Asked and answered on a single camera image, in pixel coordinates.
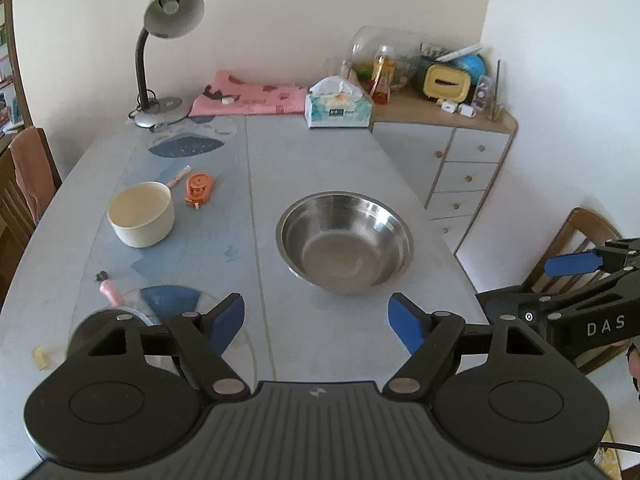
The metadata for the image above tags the pink pot with steel liner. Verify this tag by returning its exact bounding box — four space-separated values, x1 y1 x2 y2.
66 273 158 358

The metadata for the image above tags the large steel bowl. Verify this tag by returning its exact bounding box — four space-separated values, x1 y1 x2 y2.
276 191 414 295

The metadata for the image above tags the cream ceramic bowl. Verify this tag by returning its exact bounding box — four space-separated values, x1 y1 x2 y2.
106 181 176 248

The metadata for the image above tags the person's right hand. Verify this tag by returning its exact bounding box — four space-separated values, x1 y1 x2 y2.
626 344 640 391

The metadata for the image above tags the wooden chair right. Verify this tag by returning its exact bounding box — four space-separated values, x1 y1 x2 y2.
474 206 632 376

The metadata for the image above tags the orange tape measure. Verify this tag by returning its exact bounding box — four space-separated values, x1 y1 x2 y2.
184 172 215 209

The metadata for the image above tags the white drawer cabinet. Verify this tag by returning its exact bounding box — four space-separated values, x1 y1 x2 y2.
371 88 518 252

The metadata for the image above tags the wooden chair with pink towel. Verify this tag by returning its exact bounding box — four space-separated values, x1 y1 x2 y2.
1 126 62 304

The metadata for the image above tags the blue globe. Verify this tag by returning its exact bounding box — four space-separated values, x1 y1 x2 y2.
450 54 487 86

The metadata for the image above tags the yellow tissue holder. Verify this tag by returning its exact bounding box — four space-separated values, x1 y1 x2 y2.
422 64 471 103

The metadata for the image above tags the pink cloth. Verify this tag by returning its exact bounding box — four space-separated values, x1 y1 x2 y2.
189 70 307 118

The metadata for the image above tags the tissue box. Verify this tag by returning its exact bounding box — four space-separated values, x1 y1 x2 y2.
304 76 373 129

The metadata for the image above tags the amber bottle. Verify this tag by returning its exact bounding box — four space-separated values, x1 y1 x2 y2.
370 44 395 105

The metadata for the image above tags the glass jar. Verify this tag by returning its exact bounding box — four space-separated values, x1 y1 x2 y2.
347 25 421 92

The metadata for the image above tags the grey desk lamp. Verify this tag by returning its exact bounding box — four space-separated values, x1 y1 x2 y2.
129 0 205 130

